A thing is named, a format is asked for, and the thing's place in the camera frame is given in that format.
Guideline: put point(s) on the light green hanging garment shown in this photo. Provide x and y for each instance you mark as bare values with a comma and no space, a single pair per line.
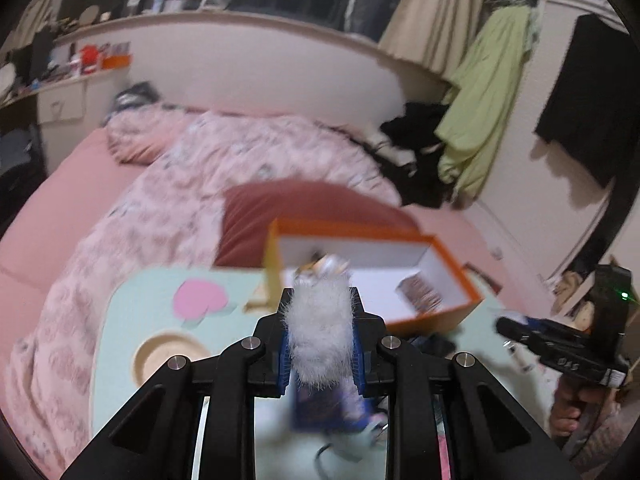
480,100

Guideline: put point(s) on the red container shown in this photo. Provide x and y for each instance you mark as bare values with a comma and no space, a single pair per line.
91,59

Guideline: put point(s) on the dark red pillow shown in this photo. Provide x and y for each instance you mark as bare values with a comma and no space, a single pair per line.
250,208

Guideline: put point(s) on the small doll figure keychain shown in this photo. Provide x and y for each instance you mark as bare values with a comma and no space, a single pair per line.
322,267

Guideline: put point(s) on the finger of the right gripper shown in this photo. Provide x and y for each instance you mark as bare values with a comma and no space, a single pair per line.
535,322
513,330

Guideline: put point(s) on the small orange box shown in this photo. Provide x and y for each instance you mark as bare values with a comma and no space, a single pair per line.
116,61

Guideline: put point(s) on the black clothes pile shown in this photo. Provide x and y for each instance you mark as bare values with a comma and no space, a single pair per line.
408,153

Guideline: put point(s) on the blue tin box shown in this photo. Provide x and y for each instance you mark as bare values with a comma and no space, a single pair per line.
339,408

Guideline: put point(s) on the black hanging garment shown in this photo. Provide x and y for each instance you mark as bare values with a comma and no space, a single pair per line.
590,111

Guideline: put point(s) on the patterned card pack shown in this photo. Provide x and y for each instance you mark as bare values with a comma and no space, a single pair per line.
419,293

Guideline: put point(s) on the mint cartoon lap table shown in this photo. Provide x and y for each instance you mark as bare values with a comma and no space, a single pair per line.
196,419

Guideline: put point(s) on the beige curtain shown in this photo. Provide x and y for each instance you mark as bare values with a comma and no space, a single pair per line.
434,34

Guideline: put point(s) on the pink floral duvet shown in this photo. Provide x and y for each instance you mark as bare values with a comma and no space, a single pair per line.
170,216

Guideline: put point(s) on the right hand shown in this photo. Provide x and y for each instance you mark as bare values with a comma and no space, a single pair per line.
567,406

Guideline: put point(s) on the white fur pompom keychain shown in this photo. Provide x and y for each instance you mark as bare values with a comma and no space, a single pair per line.
319,319

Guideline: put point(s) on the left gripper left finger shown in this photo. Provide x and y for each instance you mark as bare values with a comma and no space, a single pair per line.
193,420

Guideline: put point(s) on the orange cardboard box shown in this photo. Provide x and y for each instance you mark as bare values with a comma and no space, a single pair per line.
379,260

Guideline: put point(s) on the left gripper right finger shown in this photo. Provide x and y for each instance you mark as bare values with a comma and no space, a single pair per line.
448,418

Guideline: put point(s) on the white bedside cabinet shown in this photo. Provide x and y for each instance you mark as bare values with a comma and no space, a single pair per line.
71,109

